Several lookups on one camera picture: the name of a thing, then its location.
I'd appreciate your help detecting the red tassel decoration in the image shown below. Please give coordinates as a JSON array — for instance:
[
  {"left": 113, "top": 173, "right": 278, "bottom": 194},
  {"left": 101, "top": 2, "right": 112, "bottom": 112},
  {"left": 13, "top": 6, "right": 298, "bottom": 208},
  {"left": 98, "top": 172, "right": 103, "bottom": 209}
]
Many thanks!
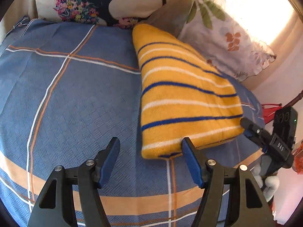
[{"left": 261, "top": 103, "right": 282, "bottom": 124}]

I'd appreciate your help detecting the person's right gloved hand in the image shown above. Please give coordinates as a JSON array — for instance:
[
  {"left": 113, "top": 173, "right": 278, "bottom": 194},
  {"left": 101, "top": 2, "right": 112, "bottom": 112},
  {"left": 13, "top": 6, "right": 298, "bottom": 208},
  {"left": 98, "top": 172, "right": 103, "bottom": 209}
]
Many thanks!
[{"left": 251, "top": 154, "right": 280, "bottom": 203}]

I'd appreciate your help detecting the white floral leaf pillow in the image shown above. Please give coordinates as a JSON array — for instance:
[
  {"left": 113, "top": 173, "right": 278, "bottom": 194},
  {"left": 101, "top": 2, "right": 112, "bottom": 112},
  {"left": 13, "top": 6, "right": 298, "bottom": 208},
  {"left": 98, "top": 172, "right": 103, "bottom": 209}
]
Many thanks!
[{"left": 178, "top": 0, "right": 276, "bottom": 82}]

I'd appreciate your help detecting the yellow striped knit sweater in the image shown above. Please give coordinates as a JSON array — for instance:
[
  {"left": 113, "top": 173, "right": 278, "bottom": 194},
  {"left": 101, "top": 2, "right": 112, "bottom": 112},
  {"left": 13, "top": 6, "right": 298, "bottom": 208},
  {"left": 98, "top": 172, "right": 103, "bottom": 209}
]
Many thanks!
[{"left": 133, "top": 24, "right": 243, "bottom": 159}]

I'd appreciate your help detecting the blue plaid bedsheet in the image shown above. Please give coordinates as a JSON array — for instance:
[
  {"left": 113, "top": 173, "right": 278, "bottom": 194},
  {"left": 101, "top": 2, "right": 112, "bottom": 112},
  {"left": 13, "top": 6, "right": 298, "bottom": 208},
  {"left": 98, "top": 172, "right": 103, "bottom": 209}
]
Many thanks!
[{"left": 0, "top": 16, "right": 266, "bottom": 227}]

